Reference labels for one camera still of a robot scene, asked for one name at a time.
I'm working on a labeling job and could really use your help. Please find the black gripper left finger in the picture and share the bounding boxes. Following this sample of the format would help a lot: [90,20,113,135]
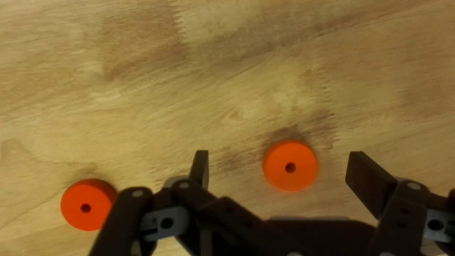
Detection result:
[89,149,211,256]

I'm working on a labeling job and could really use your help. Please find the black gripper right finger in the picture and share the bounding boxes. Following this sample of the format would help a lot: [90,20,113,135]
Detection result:
[346,149,455,256]

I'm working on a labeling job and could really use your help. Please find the orange ring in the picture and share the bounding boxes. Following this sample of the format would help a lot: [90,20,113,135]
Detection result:
[262,138,320,193]
[60,178,118,233]

